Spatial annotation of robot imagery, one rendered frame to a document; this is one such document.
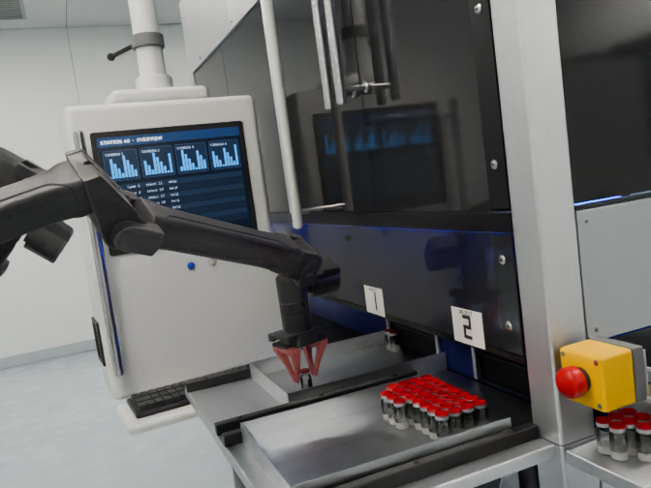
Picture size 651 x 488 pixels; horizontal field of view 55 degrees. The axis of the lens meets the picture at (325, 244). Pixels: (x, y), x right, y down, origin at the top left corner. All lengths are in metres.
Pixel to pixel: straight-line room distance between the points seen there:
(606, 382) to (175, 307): 1.16
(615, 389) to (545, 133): 0.34
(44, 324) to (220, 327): 4.64
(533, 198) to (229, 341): 1.09
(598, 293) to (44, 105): 5.73
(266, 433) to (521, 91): 0.66
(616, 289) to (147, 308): 1.15
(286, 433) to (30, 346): 5.36
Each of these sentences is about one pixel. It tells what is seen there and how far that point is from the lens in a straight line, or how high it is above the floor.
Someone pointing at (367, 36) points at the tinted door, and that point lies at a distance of 1.28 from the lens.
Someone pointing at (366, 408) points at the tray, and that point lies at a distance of 1.16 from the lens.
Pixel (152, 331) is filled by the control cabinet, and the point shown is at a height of 0.96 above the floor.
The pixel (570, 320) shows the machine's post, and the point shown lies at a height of 1.05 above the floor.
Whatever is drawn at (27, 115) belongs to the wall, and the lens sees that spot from 6.30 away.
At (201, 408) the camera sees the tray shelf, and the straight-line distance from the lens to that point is 1.30.
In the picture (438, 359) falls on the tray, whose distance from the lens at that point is 1.31.
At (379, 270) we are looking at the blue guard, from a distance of 1.32.
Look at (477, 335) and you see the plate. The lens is 1.06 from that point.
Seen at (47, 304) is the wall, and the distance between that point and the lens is 6.29.
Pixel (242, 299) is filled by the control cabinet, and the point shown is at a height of 0.99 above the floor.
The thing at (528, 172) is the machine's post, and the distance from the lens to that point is 0.89.
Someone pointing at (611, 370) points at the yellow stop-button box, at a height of 1.01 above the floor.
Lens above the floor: 1.29
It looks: 6 degrees down
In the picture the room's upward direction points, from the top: 8 degrees counter-clockwise
